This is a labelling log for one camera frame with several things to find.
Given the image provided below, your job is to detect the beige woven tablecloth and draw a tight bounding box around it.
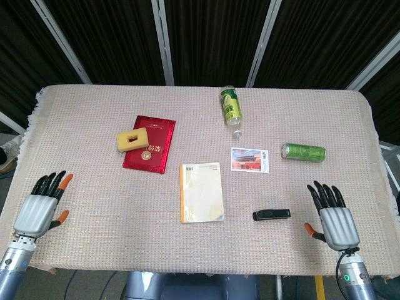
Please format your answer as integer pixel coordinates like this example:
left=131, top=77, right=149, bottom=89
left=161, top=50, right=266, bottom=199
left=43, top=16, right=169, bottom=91
left=0, top=83, right=400, bottom=278

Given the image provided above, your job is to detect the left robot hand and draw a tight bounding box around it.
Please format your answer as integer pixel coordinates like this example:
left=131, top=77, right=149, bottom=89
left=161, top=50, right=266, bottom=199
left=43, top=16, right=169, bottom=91
left=12, top=170, right=74, bottom=240

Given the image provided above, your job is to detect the black cable on right wrist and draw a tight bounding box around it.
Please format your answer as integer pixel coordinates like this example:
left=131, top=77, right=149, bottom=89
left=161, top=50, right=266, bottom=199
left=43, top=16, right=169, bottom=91
left=335, top=246, right=360, bottom=287

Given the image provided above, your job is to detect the white sneaker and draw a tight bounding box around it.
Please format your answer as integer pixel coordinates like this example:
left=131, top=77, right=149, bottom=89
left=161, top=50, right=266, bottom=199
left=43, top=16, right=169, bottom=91
left=0, top=134, right=23, bottom=175

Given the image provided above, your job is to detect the green drink can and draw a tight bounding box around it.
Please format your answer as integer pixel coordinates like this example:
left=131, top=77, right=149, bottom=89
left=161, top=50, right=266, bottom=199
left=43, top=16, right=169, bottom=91
left=281, top=142, right=327, bottom=163

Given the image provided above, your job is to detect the clear bottle with green label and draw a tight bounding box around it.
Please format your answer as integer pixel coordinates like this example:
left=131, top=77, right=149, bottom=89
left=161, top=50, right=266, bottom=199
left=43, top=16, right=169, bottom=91
left=220, top=84, right=244, bottom=139

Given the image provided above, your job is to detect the white metal table leg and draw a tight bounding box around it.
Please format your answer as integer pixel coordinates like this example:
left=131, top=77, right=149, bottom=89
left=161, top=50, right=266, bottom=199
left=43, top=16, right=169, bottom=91
left=274, top=274, right=284, bottom=300

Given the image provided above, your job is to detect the postcard with red building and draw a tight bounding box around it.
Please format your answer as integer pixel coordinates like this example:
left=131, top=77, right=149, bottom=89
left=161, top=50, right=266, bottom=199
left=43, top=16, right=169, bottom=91
left=230, top=147, right=270, bottom=174

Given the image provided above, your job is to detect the yellow sponge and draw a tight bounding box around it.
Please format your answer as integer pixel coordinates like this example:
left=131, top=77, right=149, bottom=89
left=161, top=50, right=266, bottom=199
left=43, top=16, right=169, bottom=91
left=116, top=127, right=149, bottom=153

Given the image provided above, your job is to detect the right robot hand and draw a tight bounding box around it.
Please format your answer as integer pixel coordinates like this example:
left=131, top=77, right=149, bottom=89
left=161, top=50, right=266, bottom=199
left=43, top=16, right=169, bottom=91
left=304, top=180, right=361, bottom=252

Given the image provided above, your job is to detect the red certificate booklet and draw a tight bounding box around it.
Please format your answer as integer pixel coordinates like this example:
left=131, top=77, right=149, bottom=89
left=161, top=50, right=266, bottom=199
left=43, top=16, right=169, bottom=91
left=122, top=115, right=177, bottom=175

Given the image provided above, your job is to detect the white notebook with orange spine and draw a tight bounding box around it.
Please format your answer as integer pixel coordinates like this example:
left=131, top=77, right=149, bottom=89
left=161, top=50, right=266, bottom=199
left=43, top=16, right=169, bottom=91
left=179, top=162, right=226, bottom=224

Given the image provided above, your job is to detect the grey partition frame post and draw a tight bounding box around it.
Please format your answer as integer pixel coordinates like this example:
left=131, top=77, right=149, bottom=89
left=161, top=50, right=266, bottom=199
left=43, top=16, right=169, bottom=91
left=345, top=29, right=400, bottom=91
left=245, top=0, right=283, bottom=88
left=151, top=0, right=175, bottom=86
left=30, top=0, right=93, bottom=85

